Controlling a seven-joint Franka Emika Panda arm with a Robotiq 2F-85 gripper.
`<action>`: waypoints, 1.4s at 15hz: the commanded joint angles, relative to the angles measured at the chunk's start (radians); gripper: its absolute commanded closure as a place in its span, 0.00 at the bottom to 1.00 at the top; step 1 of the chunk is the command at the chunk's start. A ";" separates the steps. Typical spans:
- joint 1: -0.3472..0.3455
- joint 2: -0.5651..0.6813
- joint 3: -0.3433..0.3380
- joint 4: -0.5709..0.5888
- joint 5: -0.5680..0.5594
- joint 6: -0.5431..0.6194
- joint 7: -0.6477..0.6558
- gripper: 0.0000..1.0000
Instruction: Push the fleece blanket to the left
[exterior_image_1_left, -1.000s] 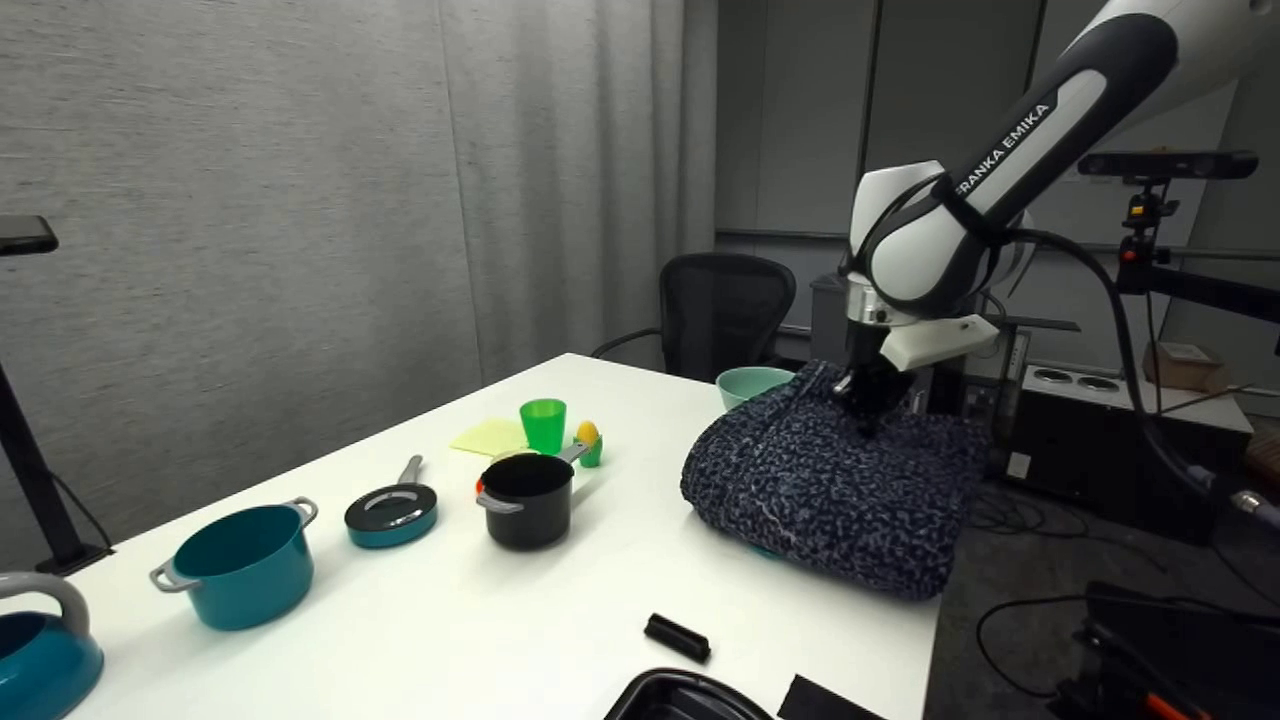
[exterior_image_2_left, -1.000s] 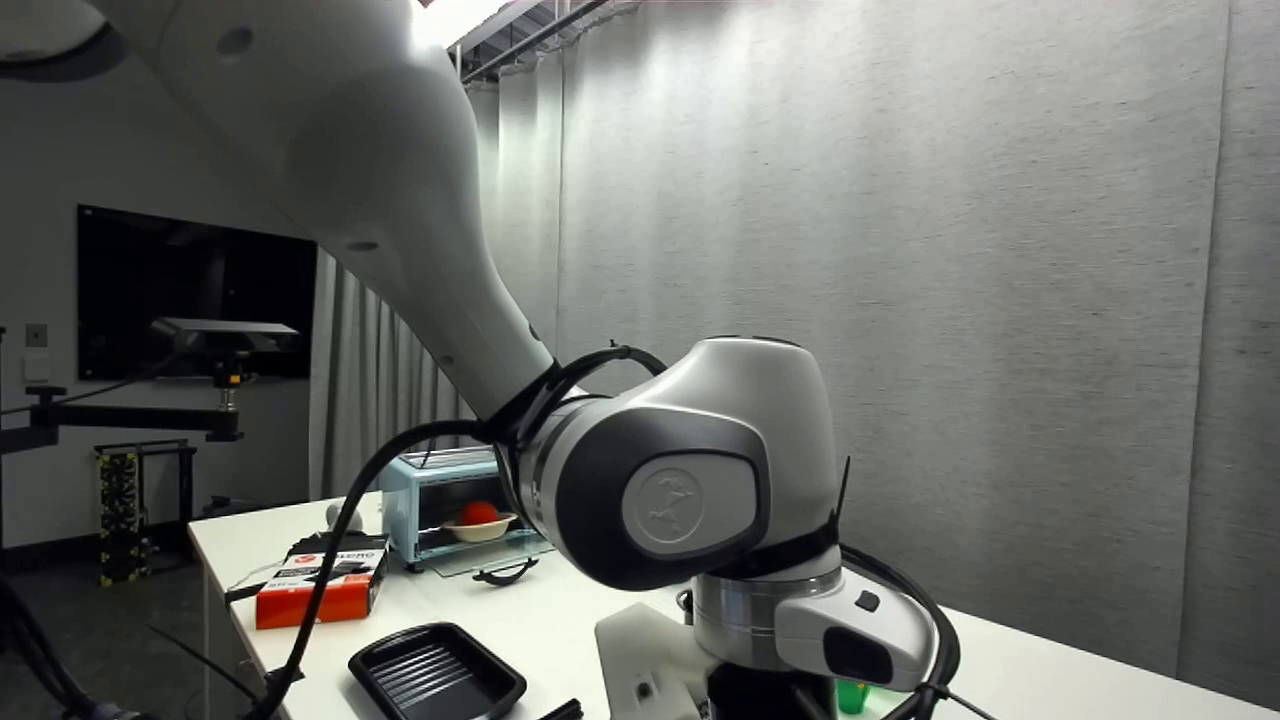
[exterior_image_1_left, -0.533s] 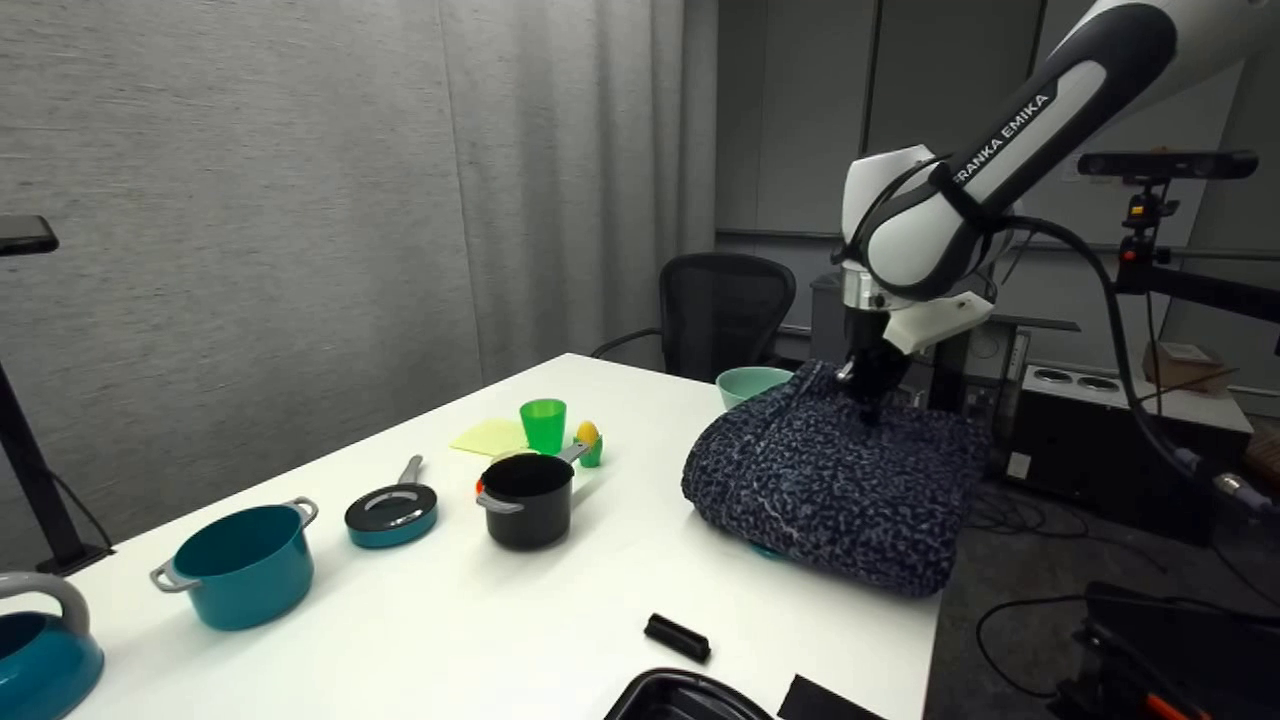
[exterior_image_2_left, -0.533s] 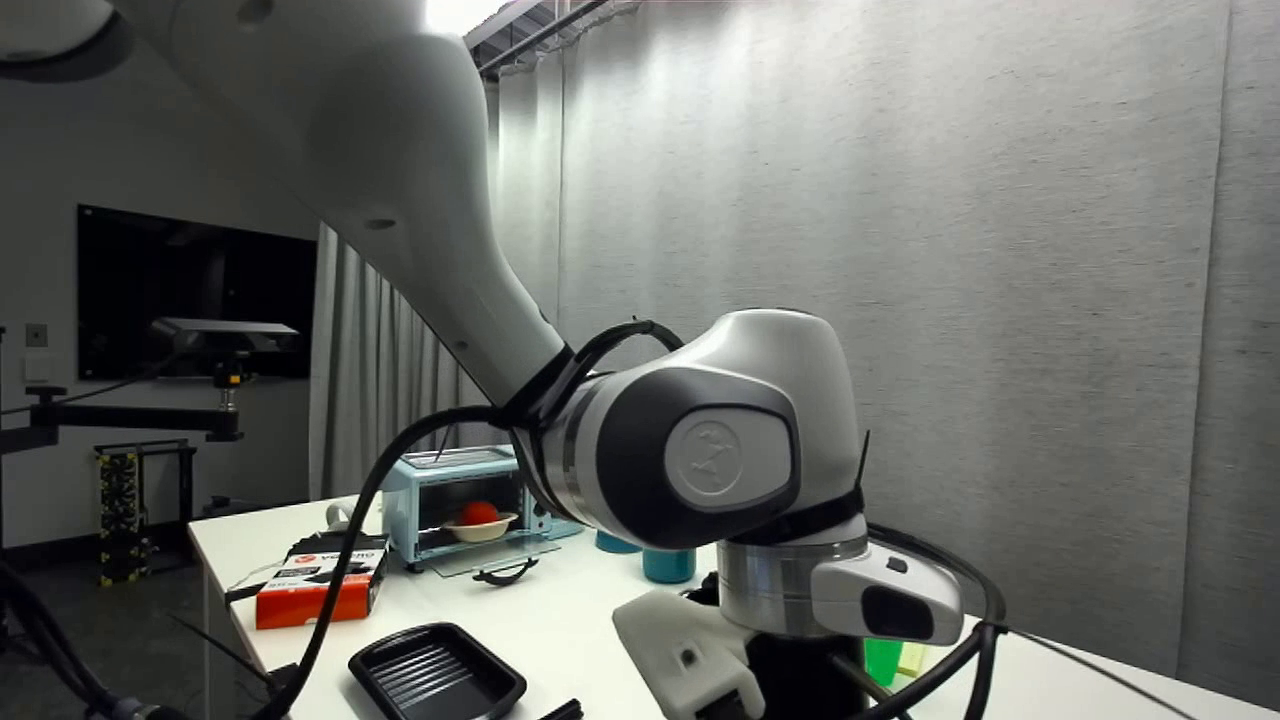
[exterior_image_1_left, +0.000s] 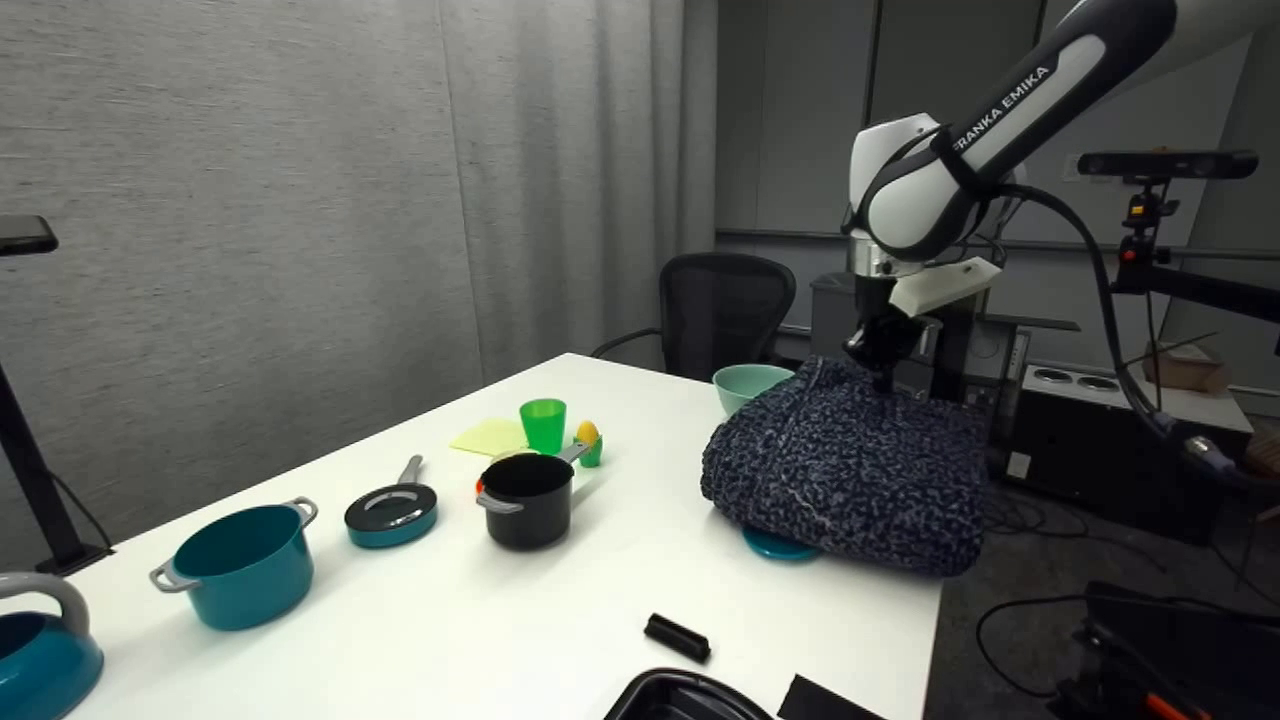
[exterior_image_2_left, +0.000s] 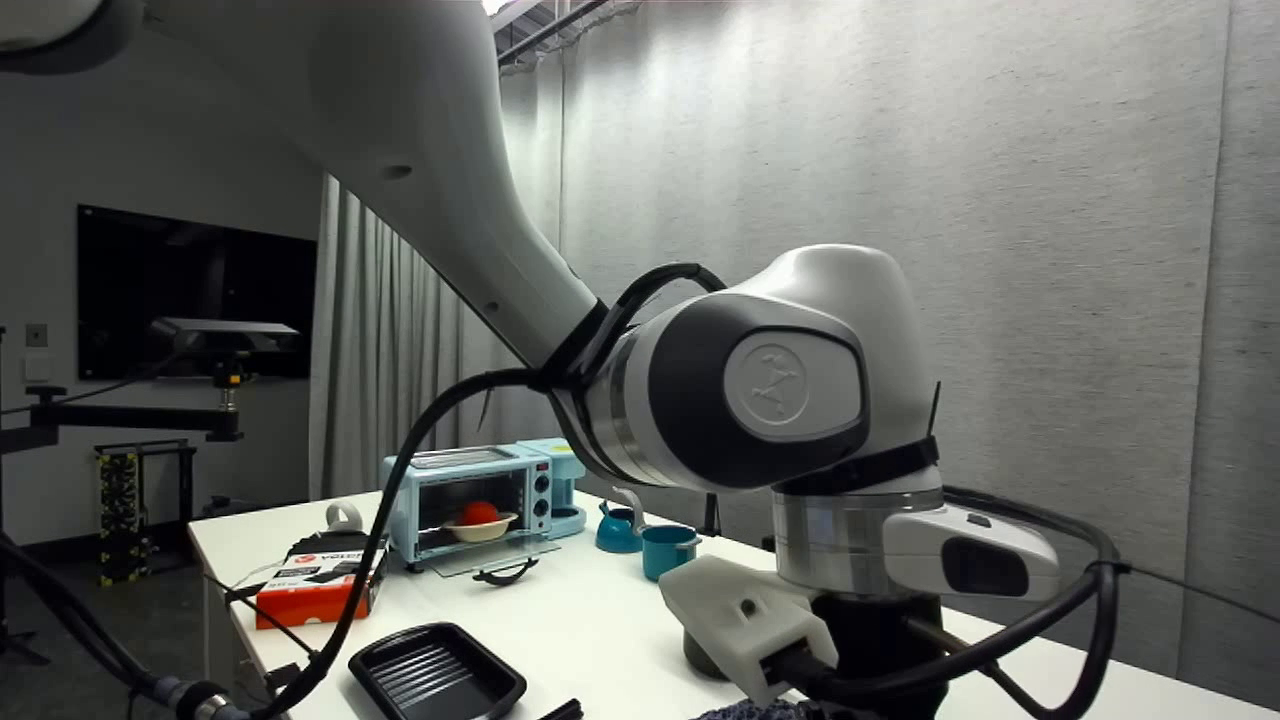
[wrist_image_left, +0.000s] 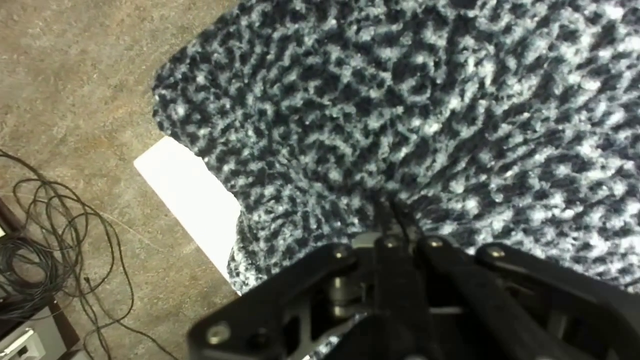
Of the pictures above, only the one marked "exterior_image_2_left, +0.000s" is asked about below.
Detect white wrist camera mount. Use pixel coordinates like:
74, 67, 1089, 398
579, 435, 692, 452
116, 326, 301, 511
662, 553, 846, 706

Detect black eyeglasses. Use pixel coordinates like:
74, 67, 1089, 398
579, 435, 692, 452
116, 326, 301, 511
470, 553, 545, 593

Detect teal cooking pot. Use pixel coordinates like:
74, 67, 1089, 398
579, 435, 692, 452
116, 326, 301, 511
636, 520, 706, 583

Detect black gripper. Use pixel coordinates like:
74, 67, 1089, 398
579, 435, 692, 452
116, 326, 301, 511
811, 593, 950, 720

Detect stereo camera on boom stand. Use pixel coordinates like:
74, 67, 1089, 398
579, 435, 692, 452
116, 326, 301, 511
0, 313, 303, 457

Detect orange box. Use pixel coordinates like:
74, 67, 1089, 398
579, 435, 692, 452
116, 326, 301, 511
254, 553, 379, 633

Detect black grill tray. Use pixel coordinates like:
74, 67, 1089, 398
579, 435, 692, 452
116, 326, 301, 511
349, 618, 532, 720

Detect metal rack shelf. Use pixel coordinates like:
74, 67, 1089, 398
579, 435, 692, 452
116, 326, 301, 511
89, 435, 199, 587

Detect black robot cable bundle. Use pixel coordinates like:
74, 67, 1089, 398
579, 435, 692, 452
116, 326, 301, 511
0, 259, 1135, 720

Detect light blue toaster oven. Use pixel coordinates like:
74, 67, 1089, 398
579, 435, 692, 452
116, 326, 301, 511
379, 435, 591, 570

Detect teal kettle grey handle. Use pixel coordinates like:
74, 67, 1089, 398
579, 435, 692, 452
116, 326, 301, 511
591, 483, 647, 556

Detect black flat pouch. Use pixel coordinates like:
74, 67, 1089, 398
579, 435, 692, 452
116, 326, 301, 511
282, 528, 385, 562

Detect metal ceiling rail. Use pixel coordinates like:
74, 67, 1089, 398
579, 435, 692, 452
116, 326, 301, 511
493, 0, 633, 67

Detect white tape roll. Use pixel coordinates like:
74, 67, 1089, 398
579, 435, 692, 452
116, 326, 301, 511
322, 498, 372, 536

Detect grey window curtain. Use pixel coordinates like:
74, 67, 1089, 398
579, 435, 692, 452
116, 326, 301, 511
308, 173, 538, 498

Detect black wall monitor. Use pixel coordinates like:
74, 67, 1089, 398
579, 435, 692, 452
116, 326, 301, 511
74, 201, 322, 387

